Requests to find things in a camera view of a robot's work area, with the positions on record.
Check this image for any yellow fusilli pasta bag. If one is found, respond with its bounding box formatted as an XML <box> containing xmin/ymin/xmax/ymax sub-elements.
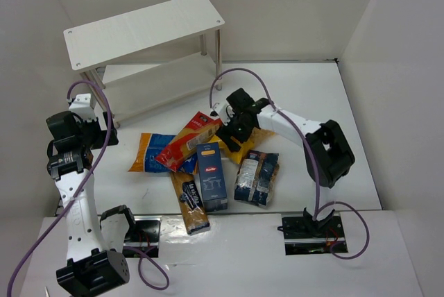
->
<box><xmin>209</xmin><ymin>128</ymin><xmax>275</xmax><ymax>164</ymax></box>

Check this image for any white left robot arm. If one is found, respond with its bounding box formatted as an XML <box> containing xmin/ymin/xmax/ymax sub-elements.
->
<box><xmin>46</xmin><ymin>111</ymin><xmax>135</xmax><ymax>296</ymax></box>

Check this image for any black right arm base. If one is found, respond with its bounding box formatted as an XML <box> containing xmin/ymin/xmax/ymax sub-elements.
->
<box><xmin>277</xmin><ymin>214</ymin><xmax>348</xmax><ymax>255</ymax></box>

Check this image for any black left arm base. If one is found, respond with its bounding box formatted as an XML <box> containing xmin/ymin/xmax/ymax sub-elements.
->
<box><xmin>123</xmin><ymin>215</ymin><xmax>162</xmax><ymax>258</ymax></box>

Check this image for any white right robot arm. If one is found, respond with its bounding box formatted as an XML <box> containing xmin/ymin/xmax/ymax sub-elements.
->
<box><xmin>210</xmin><ymin>88</ymin><xmax>355</xmax><ymax>235</ymax></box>

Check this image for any dark blue pasta bag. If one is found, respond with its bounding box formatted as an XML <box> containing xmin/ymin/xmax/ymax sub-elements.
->
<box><xmin>234</xmin><ymin>150</ymin><xmax>280</xmax><ymax>207</ymax></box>

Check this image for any orange blue pasta bag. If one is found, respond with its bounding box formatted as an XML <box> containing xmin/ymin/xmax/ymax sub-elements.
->
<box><xmin>128</xmin><ymin>133</ymin><xmax>199</xmax><ymax>174</ymax></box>

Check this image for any long lasagne pasta box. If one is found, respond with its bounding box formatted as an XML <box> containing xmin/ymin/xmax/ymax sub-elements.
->
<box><xmin>170</xmin><ymin>172</ymin><xmax>210</xmax><ymax>235</ymax></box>

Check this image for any white two-tier shelf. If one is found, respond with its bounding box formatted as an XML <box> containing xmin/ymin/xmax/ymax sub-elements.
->
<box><xmin>63</xmin><ymin>0</ymin><xmax>225</xmax><ymax>124</ymax></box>

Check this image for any red spaghetti bag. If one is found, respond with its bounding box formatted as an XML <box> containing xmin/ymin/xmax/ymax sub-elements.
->
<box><xmin>155</xmin><ymin>112</ymin><xmax>222</xmax><ymax>172</ymax></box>

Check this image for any dark blue Barilla box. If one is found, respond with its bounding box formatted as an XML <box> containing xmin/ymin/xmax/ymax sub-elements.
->
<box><xmin>196</xmin><ymin>143</ymin><xmax>228</xmax><ymax>212</ymax></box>

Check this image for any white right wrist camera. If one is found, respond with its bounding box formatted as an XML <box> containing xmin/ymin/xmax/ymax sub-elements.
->
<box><xmin>210</xmin><ymin>103</ymin><xmax>235</xmax><ymax>126</ymax></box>

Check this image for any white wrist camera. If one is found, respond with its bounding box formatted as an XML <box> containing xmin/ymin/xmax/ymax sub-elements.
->
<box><xmin>69</xmin><ymin>94</ymin><xmax>96</xmax><ymax>122</ymax></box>
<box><xmin>210</xmin><ymin>103</ymin><xmax>235</xmax><ymax>126</ymax></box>

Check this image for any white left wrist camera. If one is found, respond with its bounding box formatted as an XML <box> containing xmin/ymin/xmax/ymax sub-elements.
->
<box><xmin>69</xmin><ymin>94</ymin><xmax>96</xmax><ymax>122</ymax></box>

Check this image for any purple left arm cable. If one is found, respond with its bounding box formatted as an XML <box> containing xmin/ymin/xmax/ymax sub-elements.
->
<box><xmin>6</xmin><ymin>80</ymin><xmax>171</xmax><ymax>297</ymax></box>

